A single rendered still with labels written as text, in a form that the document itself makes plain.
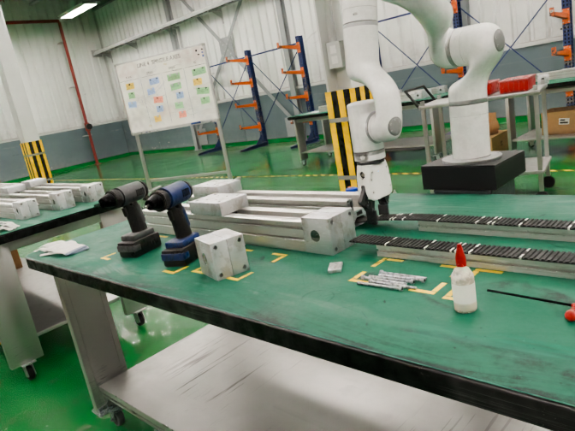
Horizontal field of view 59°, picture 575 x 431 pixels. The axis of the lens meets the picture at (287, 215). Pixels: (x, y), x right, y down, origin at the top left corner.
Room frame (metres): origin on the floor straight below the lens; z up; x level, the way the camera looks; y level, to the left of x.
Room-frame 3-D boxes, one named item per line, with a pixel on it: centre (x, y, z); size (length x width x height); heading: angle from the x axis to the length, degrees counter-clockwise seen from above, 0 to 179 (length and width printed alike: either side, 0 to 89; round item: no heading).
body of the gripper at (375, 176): (1.38, -0.25, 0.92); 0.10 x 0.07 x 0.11; 133
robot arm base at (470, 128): (1.68, -0.64, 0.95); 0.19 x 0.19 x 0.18
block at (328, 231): (1.27, -0.11, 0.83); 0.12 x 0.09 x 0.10; 133
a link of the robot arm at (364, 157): (1.38, -0.25, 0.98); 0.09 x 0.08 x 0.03; 133
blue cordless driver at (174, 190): (1.37, 0.32, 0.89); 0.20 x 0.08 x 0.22; 156
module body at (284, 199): (1.72, 0.07, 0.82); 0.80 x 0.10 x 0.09; 43
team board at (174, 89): (7.26, 1.31, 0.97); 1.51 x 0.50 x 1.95; 64
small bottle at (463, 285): (0.80, -0.27, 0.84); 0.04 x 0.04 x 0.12
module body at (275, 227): (1.58, 0.21, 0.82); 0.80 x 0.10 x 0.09; 43
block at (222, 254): (1.24, 0.17, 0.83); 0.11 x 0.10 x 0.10; 119
